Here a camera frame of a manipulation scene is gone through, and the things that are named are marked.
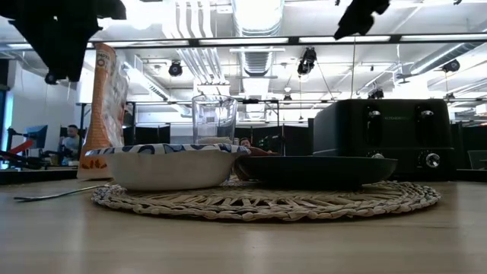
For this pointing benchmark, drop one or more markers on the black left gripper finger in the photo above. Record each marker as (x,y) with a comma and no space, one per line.
(55,64)
(76,64)

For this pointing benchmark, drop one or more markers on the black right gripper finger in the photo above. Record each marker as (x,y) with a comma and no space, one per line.
(352,26)

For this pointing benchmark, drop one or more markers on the pumpkin cereal box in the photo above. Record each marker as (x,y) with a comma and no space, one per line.
(100,114)

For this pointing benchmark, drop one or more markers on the blue patterned paper bowl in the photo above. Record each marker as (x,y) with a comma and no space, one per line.
(171,169)

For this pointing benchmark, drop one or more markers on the clear glass with white rice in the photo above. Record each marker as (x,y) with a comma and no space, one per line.
(214,118)

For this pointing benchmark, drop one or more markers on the dark green plate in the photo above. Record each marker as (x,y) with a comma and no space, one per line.
(316,171)

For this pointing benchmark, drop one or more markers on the round woven straw placemat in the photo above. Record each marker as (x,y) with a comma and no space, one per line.
(266,205)

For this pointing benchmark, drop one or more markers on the computer monitor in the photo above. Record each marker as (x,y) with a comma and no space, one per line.
(36,137)

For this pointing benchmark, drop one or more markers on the person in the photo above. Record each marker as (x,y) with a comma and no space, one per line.
(71,141)
(245,142)

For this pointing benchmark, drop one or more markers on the red bar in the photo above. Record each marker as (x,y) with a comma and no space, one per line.
(21,147)

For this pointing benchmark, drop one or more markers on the black four-slot toaster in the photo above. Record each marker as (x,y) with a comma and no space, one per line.
(399,129)

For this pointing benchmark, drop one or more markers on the grey mesh bin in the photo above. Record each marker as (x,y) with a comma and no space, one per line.
(478,160)

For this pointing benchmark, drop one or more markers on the black ceiling camera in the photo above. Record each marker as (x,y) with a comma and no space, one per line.
(175,69)
(50,80)
(376,94)
(451,65)
(309,57)

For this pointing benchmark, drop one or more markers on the black overhead frame bar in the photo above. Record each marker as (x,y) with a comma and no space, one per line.
(243,41)

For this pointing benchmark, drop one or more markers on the black table edge rail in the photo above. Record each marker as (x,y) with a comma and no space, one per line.
(38,176)

